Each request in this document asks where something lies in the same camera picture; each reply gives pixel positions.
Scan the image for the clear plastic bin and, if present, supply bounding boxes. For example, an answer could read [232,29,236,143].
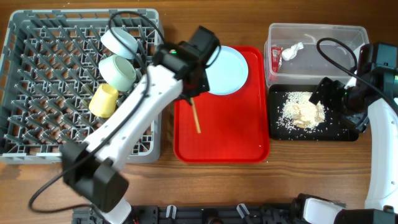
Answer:
[264,23,369,87]

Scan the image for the rice and food scraps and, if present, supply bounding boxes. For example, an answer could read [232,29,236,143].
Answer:
[276,91,326,133]

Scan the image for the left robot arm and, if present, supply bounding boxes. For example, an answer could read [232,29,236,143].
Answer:
[61,41,220,223]

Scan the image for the white napkin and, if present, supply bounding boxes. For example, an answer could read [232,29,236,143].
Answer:
[282,42,304,61]

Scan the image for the yellow cup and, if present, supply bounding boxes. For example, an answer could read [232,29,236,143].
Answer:
[89,83,119,118]

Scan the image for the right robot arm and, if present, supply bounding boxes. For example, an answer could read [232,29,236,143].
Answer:
[290,42,397,223]

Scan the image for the black tray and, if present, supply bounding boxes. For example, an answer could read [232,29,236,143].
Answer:
[267,84,359,141]

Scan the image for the red plastic tray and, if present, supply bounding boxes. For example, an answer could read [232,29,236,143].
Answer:
[174,45,270,163]

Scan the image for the green bowl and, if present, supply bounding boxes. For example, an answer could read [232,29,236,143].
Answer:
[98,55,136,92]

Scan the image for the light blue plate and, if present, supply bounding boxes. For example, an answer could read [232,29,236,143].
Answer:
[206,45,249,95]

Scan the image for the light blue bowl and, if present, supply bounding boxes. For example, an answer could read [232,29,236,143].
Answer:
[100,27,138,59]

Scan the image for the red snack wrapper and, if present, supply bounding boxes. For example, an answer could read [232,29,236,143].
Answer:
[271,46,283,73]

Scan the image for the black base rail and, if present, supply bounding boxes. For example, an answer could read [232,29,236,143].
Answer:
[73,203,348,224]

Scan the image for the wooden chopstick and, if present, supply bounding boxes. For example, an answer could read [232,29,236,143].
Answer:
[190,98,201,134]

